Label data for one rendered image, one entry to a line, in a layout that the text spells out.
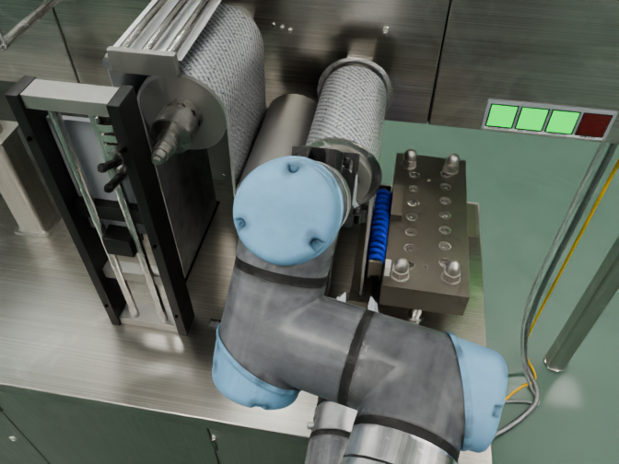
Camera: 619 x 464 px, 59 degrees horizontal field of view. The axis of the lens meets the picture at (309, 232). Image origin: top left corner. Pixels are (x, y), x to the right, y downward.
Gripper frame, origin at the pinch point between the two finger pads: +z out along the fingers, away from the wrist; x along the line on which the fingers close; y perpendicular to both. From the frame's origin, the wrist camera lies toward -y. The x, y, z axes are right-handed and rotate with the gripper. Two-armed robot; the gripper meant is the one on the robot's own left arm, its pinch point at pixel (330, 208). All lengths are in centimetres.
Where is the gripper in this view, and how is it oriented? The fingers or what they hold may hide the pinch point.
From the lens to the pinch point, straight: 72.2
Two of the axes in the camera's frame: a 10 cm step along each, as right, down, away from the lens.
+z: 1.4, -1.1, 9.8
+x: -9.8, -1.3, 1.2
